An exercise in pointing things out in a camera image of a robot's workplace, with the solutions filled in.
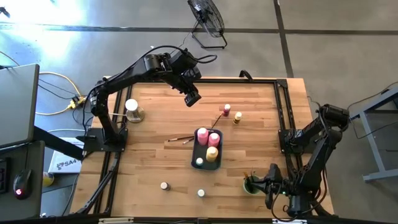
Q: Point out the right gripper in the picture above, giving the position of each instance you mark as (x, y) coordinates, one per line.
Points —
(276, 186)

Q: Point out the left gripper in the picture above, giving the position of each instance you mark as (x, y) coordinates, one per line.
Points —
(183, 71)

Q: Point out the black brush long silver ferrule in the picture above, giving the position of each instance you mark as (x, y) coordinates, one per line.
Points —
(251, 175)

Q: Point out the large yellow paint bottle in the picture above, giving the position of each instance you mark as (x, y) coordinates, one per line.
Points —
(212, 154)

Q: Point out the thin black brush gold ferrule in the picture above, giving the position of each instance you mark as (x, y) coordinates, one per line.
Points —
(217, 121)

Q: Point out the teal paint bottle black label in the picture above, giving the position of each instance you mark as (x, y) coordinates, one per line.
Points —
(199, 161)

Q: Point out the pink paint bottle white cap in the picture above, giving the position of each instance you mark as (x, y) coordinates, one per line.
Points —
(214, 139)
(202, 135)

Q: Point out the blue-grey plastic bin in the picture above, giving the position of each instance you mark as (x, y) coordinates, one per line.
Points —
(202, 152)

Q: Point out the small yellow paint bottle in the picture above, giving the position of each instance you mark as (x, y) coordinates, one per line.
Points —
(237, 117)

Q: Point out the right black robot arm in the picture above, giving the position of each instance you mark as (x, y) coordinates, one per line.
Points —
(314, 161)

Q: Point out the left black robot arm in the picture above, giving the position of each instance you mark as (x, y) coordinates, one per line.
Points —
(124, 74)

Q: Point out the small magenta paint bottle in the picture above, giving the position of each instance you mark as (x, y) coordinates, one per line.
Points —
(227, 109)

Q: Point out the light blue paint bottle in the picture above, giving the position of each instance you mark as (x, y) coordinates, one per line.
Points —
(201, 193)

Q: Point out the dark blue paint bottle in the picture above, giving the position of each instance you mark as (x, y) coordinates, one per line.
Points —
(164, 186)

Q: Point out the green cup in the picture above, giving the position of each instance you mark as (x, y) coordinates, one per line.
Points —
(245, 188)

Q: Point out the black floor fan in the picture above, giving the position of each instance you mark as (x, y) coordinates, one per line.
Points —
(206, 17)

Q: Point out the brass lamp white round top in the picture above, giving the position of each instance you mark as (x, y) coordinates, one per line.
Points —
(134, 110)

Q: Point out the yellow power plug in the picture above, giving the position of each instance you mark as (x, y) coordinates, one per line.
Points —
(76, 101)

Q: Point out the white cardboard box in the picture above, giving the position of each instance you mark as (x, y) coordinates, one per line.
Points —
(65, 165)

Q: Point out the grey laptop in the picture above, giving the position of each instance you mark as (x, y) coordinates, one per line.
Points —
(18, 105)

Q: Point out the yellow ball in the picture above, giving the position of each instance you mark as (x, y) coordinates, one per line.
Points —
(48, 180)

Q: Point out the dark side desk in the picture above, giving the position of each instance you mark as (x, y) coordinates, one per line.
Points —
(35, 186)

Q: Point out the black computer mouse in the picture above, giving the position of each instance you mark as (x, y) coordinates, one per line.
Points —
(22, 183)

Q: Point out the black keyboard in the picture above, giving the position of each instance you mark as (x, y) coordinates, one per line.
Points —
(3, 177)

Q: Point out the silver metal bracket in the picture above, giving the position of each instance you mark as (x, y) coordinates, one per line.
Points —
(115, 221)
(289, 221)

